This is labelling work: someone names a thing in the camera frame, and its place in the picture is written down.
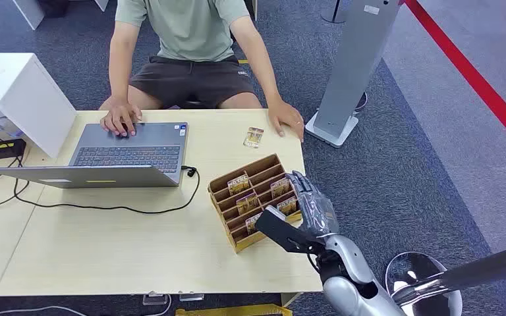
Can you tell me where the black power adapter yellow label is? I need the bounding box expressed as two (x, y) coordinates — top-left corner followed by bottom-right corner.
(0, 138), (27, 162)

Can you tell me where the white cabinet box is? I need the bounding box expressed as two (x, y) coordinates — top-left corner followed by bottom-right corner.
(0, 53), (78, 159)

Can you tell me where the person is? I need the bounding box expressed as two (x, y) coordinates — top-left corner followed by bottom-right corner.
(98, 0), (306, 144)

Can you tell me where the grey kiosk stand white base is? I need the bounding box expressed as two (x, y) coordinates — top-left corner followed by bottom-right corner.
(304, 0), (405, 149)

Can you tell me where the white furniture panel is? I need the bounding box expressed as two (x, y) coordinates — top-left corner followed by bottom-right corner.
(12, 0), (45, 31)

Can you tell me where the black round floor base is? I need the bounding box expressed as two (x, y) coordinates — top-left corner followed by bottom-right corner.
(354, 91), (369, 113)

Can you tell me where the red barrier belt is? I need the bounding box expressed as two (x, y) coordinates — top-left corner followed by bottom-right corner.
(404, 0), (506, 161)

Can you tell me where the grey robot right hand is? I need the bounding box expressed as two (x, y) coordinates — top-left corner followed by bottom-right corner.
(285, 170), (340, 240)

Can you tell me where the grey laptop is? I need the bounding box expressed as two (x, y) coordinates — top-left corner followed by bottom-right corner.
(0, 122), (189, 190)

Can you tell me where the dark stanchion base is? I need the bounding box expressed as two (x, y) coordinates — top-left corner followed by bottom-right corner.
(320, 0), (352, 24)

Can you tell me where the wooden slotted card holder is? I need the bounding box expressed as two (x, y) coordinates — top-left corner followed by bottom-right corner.
(207, 153), (303, 254)

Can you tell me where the yellow strip under table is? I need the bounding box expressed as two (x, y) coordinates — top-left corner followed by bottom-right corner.
(175, 303), (294, 316)

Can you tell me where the person's right hand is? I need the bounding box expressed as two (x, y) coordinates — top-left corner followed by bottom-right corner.
(99, 100), (144, 139)

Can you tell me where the person's left hand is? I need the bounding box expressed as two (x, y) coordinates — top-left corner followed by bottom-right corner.
(267, 99), (306, 144)

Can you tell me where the white floor cable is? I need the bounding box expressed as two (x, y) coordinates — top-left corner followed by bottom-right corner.
(0, 294), (173, 316)

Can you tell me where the black laptop power cable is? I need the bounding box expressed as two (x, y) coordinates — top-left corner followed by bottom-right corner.
(0, 155), (201, 215)

